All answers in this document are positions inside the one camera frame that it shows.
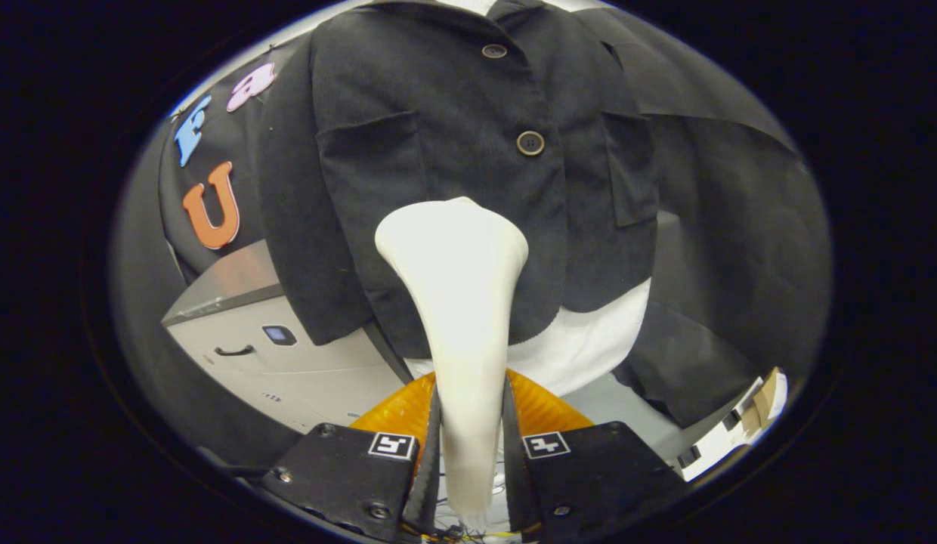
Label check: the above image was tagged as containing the black backdrop cloth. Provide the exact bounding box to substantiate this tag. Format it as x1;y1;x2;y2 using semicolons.
110;8;833;469

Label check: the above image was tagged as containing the black button jacket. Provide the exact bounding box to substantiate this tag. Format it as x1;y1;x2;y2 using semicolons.
257;0;660;360

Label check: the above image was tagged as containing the cardboard box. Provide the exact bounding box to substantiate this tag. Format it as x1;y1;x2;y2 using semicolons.
676;368;788;482

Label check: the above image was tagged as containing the grey drawer cabinet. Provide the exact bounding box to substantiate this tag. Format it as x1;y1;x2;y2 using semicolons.
161;240;414;437

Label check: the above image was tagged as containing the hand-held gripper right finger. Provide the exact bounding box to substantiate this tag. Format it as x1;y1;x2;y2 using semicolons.
502;370;687;542

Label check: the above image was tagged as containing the white garment steamer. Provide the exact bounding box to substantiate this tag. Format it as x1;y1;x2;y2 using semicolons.
375;196;530;533

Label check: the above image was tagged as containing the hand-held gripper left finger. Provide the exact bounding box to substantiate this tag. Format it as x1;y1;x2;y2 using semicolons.
258;370;441;542

